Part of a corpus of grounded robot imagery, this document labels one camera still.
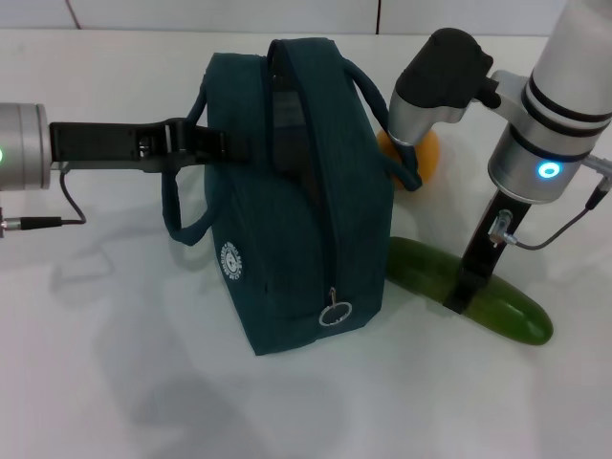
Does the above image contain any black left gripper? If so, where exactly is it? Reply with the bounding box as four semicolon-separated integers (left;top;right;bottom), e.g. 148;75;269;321
50;116;253;175

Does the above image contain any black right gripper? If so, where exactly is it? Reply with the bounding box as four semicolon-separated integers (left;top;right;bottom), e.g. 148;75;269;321
443;189;533;316

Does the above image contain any green cucumber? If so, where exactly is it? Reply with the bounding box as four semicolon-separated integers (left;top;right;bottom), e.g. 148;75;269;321
385;236;555;346

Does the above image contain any grey lunch box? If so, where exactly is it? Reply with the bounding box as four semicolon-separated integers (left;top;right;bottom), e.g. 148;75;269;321
271;85;312;176

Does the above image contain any dark teal insulated lunch bag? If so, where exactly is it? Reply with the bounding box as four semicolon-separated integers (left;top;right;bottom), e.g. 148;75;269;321
160;37;425;358

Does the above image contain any yellow orange pear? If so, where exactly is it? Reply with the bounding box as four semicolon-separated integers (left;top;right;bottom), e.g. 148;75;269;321
376;131;442;186

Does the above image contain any thin grey right gripper cable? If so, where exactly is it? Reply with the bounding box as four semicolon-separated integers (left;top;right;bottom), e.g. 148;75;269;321
487;153;612;251

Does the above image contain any thin dark left gripper cable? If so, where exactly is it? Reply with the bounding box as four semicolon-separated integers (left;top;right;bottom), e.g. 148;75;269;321
0;169;88;234

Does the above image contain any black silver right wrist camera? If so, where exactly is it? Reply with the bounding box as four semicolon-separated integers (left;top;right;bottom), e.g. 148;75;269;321
387;27;501;147

